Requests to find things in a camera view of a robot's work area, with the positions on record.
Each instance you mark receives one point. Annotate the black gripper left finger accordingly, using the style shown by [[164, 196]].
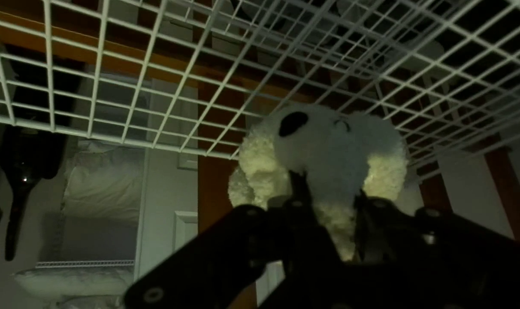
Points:
[[229, 256]]

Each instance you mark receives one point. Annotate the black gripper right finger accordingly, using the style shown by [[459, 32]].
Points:
[[428, 260]]

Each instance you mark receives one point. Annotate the white teddy bear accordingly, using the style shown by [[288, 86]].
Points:
[[341, 157]]

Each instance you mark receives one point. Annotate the white folded bedding in closet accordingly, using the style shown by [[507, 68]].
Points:
[[83, 224]]

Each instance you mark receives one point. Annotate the black hanging brush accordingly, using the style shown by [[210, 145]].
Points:
[[27, 159]]

